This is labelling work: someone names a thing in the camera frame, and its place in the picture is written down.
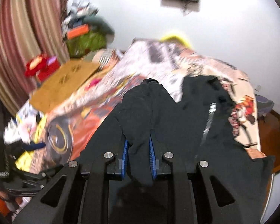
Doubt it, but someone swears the orange box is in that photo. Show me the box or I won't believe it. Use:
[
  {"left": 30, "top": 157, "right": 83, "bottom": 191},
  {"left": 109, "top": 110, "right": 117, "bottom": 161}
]
[{"left": 67, "top": 24, "right": 90, "bottom": 39}]

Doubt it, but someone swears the grey backpack on floor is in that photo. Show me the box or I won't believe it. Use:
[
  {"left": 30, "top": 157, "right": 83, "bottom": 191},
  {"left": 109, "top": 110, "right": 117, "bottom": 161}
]
[{"left": 255, "top": 94, "right": 274, "bottom": 118}]

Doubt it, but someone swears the brown wooden lap desk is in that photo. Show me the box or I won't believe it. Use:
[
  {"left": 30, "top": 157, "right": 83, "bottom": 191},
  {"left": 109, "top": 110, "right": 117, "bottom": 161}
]
[{"left": 29, "top": 60, "right": 99, "bottom": 113}]

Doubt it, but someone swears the red striped curtain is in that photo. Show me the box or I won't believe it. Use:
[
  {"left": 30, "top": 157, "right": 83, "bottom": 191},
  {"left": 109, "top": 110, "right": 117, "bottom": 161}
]
[{"left": 0, "top": 0, "right": 69, "bottom": 115}]

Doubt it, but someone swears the red plush toy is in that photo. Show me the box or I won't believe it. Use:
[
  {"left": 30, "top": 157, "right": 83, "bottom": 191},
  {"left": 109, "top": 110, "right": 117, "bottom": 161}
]
[{"left": 25, "top": 53, "right": 60, "bottom": 83}]

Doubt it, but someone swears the dark green pillow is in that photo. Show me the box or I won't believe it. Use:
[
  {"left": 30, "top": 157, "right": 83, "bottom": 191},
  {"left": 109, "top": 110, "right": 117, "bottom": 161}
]
[{"left": 83, "top": 15, "right": 115, "bottom": 35}]

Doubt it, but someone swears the yellow curved foam tube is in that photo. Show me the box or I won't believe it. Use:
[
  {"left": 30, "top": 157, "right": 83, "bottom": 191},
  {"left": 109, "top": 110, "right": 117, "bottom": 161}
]
[{"left": 160, "top": 35, "right": 192, "bottom": 49}]

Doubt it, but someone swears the black zip hoodie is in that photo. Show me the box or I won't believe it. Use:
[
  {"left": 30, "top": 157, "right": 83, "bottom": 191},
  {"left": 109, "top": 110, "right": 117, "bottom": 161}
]
[{"left": 78, "top": 76, "right": 274, "bottom": 223}]

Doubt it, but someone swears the newspaper print bed cover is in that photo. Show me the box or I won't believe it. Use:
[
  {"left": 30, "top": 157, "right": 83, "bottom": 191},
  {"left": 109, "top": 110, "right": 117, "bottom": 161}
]
[{"left": 3, "top": 39, "right": 265, "bottom": 174}]

